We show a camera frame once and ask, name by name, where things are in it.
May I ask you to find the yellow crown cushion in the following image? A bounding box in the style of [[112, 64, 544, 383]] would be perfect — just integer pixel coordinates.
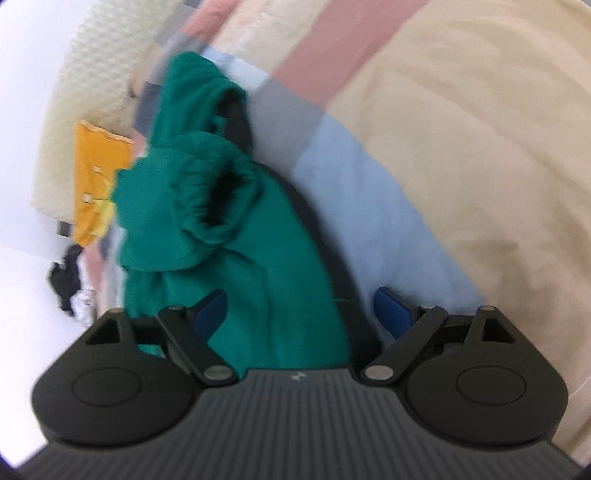
[[72, 121, 132, 248]]

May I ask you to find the checkered patchwork duvet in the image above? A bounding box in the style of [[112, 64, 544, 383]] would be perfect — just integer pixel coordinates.
[[78, 0, 591, 458]]

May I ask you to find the black and white clothes pile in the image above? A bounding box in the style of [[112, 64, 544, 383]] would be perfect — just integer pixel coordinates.
[[47, 244, 96, 326]]

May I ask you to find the green sweatshirt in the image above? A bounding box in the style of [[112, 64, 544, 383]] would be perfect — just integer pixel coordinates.
[[113, 52, 355, 373]]

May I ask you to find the dark wall switch left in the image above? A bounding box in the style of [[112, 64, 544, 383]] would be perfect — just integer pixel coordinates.
[[57, 221, 73, 237]]

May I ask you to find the cream quilted headboard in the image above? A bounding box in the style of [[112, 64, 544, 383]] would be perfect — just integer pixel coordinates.
[[31, 0, 195, 223]]

